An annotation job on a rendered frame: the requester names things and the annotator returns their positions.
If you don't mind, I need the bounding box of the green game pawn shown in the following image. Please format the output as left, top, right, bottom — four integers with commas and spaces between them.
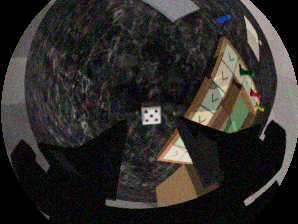
239, 68, 254, 77

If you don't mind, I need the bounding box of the red pawn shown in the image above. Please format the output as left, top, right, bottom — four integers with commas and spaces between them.
250, 91, 261, 99

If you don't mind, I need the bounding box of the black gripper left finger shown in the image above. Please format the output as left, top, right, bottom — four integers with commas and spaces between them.
37, 119, 128, 201

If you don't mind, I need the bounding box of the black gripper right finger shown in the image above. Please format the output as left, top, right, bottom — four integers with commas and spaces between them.
176, 116, 262, 189

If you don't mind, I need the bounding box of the white die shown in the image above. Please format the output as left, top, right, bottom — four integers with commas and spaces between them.
141, 101, 161, 124

